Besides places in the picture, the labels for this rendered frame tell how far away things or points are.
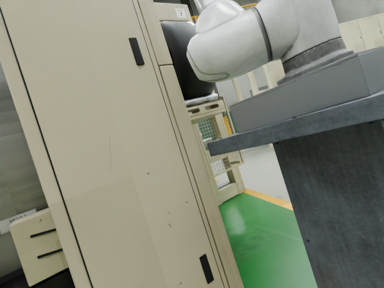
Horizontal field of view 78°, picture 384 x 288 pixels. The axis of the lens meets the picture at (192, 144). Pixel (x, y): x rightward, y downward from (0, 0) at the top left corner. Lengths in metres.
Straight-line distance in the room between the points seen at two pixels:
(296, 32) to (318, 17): 0.05
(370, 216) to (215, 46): 0.55
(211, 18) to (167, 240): 0.60
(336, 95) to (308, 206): 0.31
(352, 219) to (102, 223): 0.59
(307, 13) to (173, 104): 0.40
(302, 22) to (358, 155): 0.34
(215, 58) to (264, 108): 0.19
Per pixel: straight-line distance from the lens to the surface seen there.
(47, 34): 0.66
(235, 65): 0.69
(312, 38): 0.70
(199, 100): 1.54
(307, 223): 0.76
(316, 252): 0.80
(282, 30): 0.70
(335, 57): 0.68
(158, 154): 0.63
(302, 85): 0.59
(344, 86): 0.57
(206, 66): 0.70
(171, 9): 2.22
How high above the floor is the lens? 0.67
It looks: 1 degrees down
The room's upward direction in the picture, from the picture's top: 18 degrees counter-clockwise
